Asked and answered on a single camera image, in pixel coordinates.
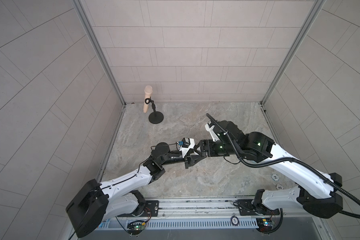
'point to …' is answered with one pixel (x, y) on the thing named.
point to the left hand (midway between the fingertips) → (206, 155)
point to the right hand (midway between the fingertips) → (198, 152)
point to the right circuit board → (264, 224)
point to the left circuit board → (141, 227)
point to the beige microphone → (148, 92)
